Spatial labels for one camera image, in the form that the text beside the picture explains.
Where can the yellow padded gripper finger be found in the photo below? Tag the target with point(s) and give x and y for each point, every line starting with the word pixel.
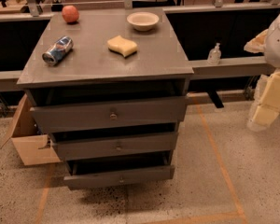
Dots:
pixel 266 106

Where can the yellow wavy sponge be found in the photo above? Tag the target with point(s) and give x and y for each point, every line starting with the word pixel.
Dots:
pixel 121 45

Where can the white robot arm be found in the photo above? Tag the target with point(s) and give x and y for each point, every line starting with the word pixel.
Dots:
pixel 267 42

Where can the clear sanitizer pump bottle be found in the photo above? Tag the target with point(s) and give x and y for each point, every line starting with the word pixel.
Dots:
pixel 214 55

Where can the cream ceramic bowl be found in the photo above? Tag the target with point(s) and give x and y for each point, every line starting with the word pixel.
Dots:
pixel 143 21

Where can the grey drawer cabinet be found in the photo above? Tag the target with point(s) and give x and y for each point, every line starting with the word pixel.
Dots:
pixel 92 73

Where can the middle grey drawer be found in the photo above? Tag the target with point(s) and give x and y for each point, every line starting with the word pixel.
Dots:
pixel 115 146

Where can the grey drawer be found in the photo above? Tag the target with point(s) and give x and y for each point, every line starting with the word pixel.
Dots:
pixel 115 146
pixel 119 178
pixel 89 116

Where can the bottom grey drawer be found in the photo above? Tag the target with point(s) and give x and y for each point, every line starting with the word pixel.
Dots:
pixel 119 178

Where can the crushed blue soda can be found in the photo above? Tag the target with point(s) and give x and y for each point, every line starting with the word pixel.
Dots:
pixel 58 50

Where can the red apple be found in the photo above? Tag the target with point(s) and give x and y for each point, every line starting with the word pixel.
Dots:
pixel 70 14

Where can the top grey drawer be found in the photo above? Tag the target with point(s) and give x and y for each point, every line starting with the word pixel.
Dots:
pixel 89 116

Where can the open cardboard box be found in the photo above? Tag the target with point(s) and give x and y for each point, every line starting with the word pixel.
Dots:
pixel 33 147

